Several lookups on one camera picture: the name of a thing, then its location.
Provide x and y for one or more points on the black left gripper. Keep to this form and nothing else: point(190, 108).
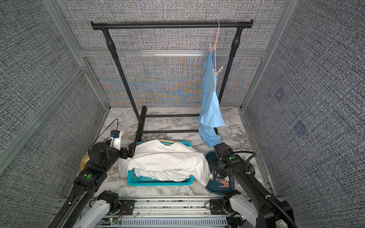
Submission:
point(131, 151)

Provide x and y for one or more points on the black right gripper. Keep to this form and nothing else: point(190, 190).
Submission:
point(213, 166)

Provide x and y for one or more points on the white t-shirt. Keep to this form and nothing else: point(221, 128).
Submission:
point(177, 165)

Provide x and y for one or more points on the yellow wooden hanger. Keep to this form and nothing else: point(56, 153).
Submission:
point(167, 142)

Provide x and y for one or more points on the light blue t-shirt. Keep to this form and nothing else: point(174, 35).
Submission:
point(210, 117)

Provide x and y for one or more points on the beige clothespin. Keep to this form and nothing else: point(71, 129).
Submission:
point(217, 71)

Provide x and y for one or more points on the pink clothes hanger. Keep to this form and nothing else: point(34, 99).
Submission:
point(215, 46)

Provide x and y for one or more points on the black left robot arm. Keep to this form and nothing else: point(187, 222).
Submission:
point(101, 158)

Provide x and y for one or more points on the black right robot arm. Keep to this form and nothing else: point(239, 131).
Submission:
point(263, 209)

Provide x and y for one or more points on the pile of pastel clothespins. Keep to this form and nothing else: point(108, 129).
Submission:
point(223, 182)

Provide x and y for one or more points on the dark teal clothespin tray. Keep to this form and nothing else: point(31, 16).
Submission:
point(213, 188)

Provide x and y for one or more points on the teal plastic basket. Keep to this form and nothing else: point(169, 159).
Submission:
point(134, 180)

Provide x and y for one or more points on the yellow bamboo steamer basket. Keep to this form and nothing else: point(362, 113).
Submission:
point(84, 160)

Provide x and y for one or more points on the black clothes rack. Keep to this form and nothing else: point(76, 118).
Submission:
point(142, 116)

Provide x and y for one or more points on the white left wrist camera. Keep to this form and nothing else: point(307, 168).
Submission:
point(115, 139)

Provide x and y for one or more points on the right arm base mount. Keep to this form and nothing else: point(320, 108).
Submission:
point(215, 206)

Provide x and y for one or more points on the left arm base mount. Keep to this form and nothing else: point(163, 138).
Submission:
point(124, 206)

